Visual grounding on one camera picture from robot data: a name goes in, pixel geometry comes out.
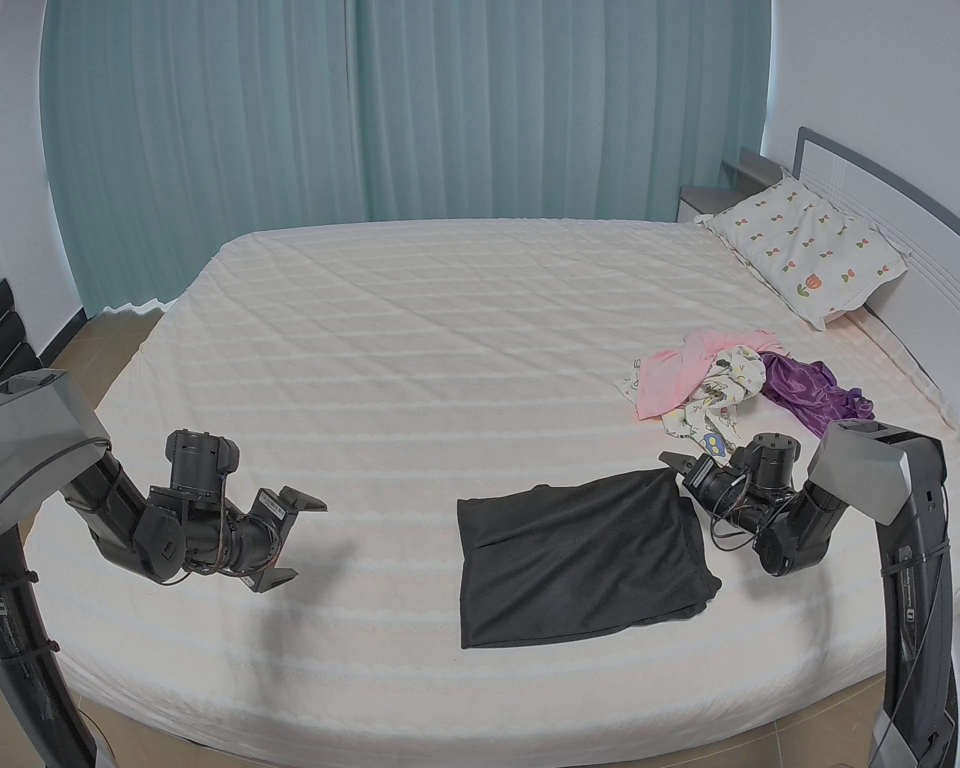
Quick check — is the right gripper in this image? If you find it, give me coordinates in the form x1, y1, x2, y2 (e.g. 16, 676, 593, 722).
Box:
658, 448, 744, 519

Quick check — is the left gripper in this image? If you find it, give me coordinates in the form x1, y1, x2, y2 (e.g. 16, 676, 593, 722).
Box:
221, 486, 329, 595

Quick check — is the black T-shirt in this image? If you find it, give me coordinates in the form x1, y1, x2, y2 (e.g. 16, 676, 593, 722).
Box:
456, 468, 723, 651

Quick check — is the bed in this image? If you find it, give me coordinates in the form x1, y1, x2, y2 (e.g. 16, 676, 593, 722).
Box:
33, 126, 960, 751

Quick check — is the white printed garment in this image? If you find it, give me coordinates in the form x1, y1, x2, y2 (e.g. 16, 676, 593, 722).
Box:
615, 345, 766, 459

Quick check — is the pink garment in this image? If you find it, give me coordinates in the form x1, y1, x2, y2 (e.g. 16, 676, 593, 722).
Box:
633, 327, 789, 421

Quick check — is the purple garment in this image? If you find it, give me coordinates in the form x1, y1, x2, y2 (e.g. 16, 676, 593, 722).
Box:
761, 354, 877, 440

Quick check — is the white printed pillow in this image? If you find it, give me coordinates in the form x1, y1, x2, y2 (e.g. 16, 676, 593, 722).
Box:
693, 168, 912, 333

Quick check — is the grey bedside table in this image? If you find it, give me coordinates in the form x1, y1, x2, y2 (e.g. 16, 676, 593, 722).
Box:
678, 147, 785, 224

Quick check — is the blue-green curtain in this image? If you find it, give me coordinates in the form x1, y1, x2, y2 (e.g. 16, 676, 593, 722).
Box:
41, 0, 372, 316
352, 0, 774, 225

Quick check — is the black cable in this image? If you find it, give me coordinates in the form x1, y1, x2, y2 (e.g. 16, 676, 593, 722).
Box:
709, 517, 760, 553

